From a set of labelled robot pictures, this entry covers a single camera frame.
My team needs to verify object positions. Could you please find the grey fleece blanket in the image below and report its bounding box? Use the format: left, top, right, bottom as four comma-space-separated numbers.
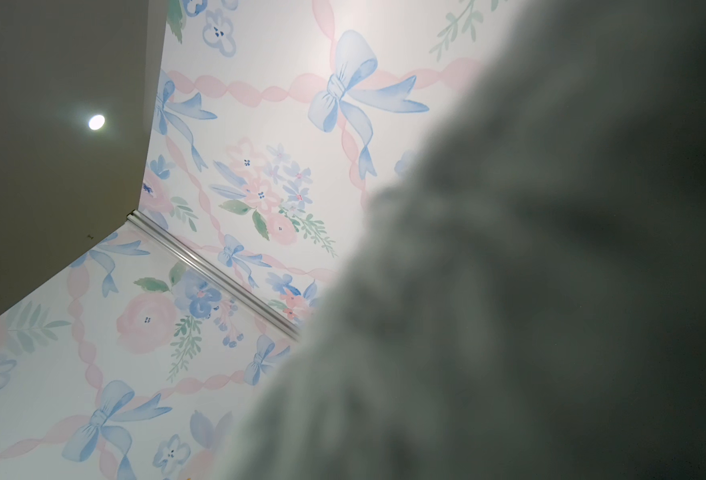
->
211, 1, 706, 479

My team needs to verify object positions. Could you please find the round ceiling light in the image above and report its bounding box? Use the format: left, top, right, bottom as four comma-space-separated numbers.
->
87, 114, 106, 131

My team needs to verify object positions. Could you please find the left rear aluminium corner post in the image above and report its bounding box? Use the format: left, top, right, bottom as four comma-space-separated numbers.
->
127, 210, 299, 340

